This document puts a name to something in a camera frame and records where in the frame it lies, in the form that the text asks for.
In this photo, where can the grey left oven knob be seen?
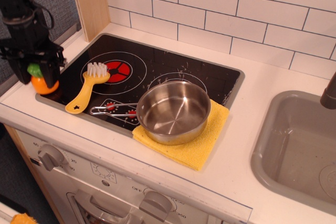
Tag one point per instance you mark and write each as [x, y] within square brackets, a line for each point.
[50, 157]

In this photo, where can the oven door handle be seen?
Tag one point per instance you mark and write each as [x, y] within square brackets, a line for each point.
[90, 209]

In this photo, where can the yellow dish brush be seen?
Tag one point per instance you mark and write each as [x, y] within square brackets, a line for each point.
[97, 73]

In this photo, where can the orange object at corner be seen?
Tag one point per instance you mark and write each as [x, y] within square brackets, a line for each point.
[23, 219]

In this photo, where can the stainless steel pot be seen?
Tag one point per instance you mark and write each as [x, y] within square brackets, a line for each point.
[171, 113]

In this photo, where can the grey right oven knob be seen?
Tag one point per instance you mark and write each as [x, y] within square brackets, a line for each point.
[156, 205]

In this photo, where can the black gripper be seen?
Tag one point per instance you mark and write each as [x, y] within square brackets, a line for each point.
[30, 39]

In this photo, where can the grey sink basin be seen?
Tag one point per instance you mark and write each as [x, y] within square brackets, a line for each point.
[295, 152]

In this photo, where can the yellow cloth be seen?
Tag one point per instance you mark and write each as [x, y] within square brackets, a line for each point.
[195, 153]

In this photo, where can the grey oven knob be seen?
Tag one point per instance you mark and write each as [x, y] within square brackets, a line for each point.
[156, 205]
[50, 157]

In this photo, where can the orange bottle with green cap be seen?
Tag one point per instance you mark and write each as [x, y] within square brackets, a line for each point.
[38, 80]

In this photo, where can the wooden side post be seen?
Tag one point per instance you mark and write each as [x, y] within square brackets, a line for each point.
[94, 17]

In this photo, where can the grey faucet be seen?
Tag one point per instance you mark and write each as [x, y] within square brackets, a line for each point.
[328, 98]

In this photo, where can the black toy stovetop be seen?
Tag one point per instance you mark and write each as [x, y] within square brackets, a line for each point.
[135, 68]

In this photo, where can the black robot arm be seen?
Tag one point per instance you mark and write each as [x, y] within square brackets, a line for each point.
[24, 10]

